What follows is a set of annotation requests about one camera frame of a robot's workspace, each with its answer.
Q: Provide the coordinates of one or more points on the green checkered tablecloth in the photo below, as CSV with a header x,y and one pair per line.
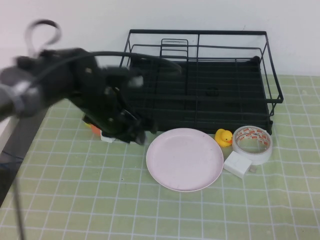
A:
x,y
100,200

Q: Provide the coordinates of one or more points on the white tape roll red print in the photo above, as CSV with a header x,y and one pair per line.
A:
x,y
263,161
237,147

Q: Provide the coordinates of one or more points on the yellow rubber duck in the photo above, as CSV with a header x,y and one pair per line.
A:
x,y
222,137

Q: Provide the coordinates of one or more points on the white cube block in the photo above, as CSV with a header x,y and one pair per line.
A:
x,y
106,140

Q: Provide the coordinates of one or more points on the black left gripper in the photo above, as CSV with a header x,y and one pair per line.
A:
x,y
95,105

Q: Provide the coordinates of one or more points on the white power adapter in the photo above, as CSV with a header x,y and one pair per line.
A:
x,y
236,165

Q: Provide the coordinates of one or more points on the orange cube block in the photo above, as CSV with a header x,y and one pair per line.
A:
x,y
95,130

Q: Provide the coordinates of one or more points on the white side table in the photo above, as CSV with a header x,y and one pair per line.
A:
x,y
5,132

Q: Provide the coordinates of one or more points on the pink round plate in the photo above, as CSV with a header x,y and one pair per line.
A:
x,y
185,160

